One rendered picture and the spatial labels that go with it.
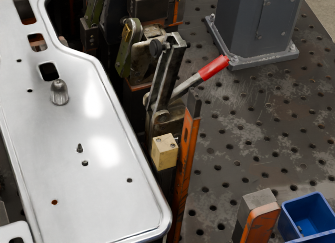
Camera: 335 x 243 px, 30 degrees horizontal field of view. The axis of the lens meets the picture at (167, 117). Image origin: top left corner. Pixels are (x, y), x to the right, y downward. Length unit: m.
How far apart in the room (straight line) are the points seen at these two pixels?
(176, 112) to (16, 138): 0.28
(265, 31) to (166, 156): 0.69
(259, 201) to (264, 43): 0.90
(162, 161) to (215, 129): 0.51
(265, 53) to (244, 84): 0.11
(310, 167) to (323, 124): 0.15
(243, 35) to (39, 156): 0.74
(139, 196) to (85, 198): 0.09
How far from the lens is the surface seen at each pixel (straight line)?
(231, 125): 1.56
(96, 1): 1.30
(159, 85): 1.06
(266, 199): 0.83
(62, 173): 1.08
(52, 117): 1.15
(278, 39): 1.69
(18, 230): 1.02
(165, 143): 1.03
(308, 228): 1.42
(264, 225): 0.85
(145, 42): 1.19
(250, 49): 1.67
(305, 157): 1.54
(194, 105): 0.93
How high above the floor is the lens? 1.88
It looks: 49 degrees down
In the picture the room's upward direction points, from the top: 7 degrees clockwise
